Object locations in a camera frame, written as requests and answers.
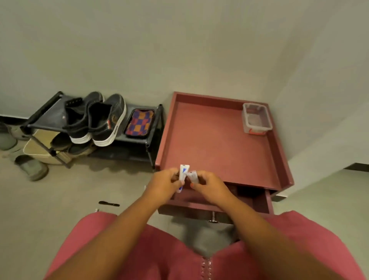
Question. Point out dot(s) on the dark slipper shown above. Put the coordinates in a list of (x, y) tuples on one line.
[(60, 141), (80, 149)]

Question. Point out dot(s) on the clear plastic container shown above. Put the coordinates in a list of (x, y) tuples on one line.
[(256, 118)]

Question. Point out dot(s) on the black tray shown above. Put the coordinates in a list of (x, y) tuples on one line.
[(126, 131)]

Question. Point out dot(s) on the white wrapper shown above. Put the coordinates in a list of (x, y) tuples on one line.
[(192, 176)]

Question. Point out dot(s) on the grey green slipper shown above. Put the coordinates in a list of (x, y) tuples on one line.
[(7, 138), (31, 167)]

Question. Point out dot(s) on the person's right forearm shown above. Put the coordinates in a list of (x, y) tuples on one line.
[(274, 245)]

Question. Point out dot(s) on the black white-soled sneaker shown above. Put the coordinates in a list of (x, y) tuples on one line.
[(108, 119), (79, 118)]

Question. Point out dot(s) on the maroon wooden side table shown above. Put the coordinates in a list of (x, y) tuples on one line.
[(219, 141)]

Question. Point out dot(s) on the person's right fingers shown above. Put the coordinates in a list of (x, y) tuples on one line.
[(199, 181)]

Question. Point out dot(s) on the black comb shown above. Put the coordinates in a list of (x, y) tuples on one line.
[(109, 204)]

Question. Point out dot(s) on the checkered purple orange cloth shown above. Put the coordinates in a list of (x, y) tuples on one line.
[(139, 122)]

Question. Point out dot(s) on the person's left fingers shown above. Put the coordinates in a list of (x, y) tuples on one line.
[(175, 179)]

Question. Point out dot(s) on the metal drawer knob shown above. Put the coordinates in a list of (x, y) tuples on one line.
[(213, 217)]

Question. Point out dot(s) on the person's left hand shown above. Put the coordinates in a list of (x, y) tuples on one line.
[(161, 183)]

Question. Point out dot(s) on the maroon table drawer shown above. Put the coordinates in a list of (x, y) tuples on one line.
[(248, 199)]

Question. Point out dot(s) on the person's right hand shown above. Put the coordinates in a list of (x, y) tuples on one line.
[(212, 187)]

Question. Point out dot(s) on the person's pink garment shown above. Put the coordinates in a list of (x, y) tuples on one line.
[(161, 253)]

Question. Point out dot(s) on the black shoe rack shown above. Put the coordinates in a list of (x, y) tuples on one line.
[(52, 115)]

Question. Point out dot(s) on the person's left forearm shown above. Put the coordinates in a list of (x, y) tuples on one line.
[(112, 242)]

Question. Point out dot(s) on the white blue tube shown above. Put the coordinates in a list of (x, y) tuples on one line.
[(182, 176)]

